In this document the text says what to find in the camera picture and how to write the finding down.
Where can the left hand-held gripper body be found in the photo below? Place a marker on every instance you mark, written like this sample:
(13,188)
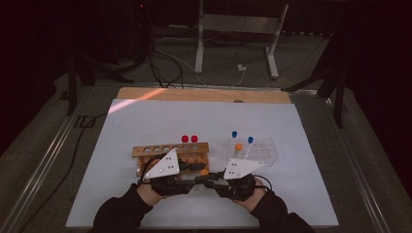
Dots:
(165,166)

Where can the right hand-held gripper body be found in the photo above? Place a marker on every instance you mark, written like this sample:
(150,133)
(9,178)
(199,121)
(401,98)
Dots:
(241,168)

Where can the orange cap plastic tube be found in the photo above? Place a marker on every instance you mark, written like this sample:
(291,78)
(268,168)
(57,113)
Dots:
(238,146)
(204,172)

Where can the red cap plastic tube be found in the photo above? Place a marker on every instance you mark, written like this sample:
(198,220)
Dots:
(194,139)
(185,139)

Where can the clear acrylic test tube rack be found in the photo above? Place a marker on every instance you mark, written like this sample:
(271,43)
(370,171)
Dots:
(265,152)

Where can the wooden test tube rack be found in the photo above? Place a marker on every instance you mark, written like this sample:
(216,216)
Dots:
(139,152)

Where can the blue cap plastic tube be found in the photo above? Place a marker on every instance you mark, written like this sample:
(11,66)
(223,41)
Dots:
(250,139)
(234,134)

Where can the person's left hand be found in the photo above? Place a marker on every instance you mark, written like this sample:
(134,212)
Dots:
(147,194)

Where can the person's right hand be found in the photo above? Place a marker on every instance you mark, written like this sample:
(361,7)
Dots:
(259,197)

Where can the white table cover sheet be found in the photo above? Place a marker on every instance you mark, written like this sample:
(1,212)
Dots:
(194,123)

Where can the white power plug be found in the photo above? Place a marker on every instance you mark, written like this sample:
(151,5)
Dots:
(241,67)

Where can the black tripod stand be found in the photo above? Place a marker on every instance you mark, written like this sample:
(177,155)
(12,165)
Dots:
(72,93)
(339,106)

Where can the aluminium floor rail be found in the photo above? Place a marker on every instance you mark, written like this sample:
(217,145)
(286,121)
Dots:
(42,168)
(356,168)
(210,86)

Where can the grey metal stand frame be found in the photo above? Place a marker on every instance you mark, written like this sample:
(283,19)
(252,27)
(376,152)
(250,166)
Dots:
(238,23)

